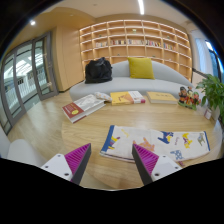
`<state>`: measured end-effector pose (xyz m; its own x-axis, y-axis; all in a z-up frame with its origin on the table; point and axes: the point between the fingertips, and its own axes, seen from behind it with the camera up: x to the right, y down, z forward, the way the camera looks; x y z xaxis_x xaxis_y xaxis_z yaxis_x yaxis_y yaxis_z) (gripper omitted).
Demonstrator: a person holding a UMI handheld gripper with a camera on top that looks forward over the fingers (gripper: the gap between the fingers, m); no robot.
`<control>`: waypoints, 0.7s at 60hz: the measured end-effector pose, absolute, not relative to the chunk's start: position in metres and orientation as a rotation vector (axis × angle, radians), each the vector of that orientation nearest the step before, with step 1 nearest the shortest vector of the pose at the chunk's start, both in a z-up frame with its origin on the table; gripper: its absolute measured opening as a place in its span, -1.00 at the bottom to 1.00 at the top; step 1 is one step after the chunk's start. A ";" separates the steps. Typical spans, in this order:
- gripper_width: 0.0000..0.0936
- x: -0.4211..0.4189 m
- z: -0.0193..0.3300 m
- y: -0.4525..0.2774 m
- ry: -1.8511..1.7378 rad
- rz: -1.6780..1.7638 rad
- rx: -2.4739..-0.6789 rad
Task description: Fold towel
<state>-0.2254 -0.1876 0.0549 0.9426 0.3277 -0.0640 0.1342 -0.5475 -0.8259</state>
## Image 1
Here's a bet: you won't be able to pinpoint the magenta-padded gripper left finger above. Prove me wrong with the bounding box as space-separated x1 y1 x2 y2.
40 143 92 186

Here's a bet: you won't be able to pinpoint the white chair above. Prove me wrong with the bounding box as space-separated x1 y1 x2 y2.
0 126 48 168

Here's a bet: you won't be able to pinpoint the thick red-covered book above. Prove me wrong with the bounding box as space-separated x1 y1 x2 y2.
61 93 107 124

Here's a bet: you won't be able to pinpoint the wooden wall shelf unit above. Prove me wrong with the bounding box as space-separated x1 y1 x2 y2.
78 19 193 81

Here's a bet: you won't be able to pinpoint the black bag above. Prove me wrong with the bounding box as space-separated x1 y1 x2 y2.
84 56 114 84

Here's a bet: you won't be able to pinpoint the small white jar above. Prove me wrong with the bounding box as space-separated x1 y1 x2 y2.
203 108 213 120

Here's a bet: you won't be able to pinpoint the grey curved sofa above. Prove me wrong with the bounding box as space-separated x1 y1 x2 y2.
68 59 201 102

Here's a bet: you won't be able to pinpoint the dark-framed window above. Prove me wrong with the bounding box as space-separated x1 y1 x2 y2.
194 36 223 84

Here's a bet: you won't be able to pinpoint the yellow and white book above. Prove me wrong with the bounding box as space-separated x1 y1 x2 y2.
109 90 147 106

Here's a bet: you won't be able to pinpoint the small patterned pouch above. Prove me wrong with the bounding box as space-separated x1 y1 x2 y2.
94 91 113 103

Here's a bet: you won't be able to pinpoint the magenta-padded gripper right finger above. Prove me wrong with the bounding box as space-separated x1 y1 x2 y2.
131 143 183 186

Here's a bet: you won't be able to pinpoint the grey-framed glass doors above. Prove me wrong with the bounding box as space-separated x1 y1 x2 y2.
0 31 59 136

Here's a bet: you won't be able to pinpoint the colourful figurine group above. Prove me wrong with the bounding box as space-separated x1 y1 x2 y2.
177 86 202 111

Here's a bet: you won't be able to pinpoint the long ceiling light strip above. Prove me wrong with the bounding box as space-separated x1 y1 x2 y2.
137 0 146 16

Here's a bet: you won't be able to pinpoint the green potted plant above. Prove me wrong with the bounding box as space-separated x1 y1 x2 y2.
195 73 224 124

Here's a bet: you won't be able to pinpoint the white towel with animal prints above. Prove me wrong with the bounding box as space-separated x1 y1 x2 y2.
99 124 212 165

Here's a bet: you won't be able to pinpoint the yellow cushion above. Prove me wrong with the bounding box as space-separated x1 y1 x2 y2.
126 56 156 80

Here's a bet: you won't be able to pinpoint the flat yellow book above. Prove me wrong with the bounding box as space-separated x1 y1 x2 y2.
146 91 179 105

